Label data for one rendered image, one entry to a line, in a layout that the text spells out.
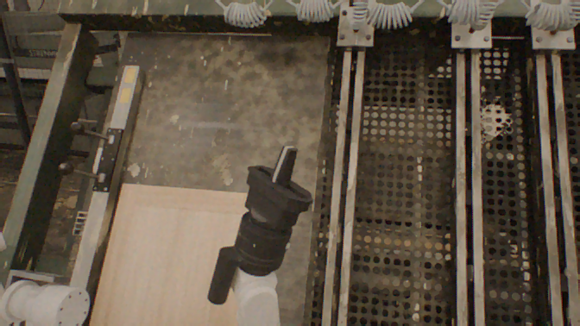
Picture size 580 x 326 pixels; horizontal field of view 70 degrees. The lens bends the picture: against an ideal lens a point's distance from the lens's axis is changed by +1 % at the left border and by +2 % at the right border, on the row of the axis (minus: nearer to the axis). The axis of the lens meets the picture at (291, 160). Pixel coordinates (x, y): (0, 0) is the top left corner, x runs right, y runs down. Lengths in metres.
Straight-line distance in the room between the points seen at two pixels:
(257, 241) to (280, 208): 0.07
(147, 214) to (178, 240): 0.13
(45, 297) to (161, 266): 0.55
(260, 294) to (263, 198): 0.16
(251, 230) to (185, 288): 0.58
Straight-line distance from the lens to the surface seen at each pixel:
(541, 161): 1.21
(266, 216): 0.65
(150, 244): 1.26
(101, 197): 1.33
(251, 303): 0.70
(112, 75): 1.57
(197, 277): 1.19
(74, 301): 0.74
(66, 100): 1.54
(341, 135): 1.13
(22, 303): 0.77
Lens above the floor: 1.86
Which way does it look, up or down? 22 degrees down
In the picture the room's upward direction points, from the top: straight up
